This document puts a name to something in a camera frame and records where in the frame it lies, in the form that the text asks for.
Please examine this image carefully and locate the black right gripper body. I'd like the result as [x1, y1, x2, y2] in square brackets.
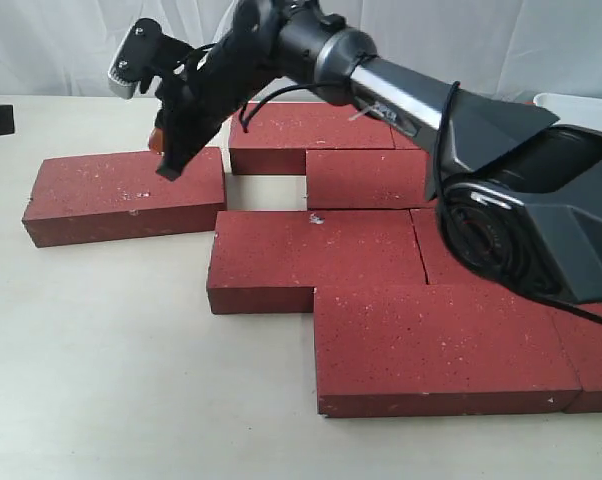
[155, 1, 283, 181]

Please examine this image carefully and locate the red brick top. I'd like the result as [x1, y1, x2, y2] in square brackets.
[22, 147, 227, 248]

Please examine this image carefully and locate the red brick second row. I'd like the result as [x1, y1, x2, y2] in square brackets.
[306, 150, 432, 210]

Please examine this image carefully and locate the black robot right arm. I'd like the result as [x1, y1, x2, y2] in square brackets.
[132, 1, 602, 305]

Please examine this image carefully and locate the red brick back row right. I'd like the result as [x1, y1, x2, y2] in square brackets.
[390, 127, 420, 150]

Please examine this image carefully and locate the red brick third row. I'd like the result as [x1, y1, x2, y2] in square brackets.
[409, 208, 498, 289]

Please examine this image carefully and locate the white backdrop curtain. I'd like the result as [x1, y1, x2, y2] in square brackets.
[0, 0, 602, 98]

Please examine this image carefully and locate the white plastic tray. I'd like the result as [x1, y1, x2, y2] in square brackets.
[533, 93, 602, 131]

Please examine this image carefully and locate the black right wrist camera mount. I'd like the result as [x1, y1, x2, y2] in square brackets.
[107, 18, 162, 100]

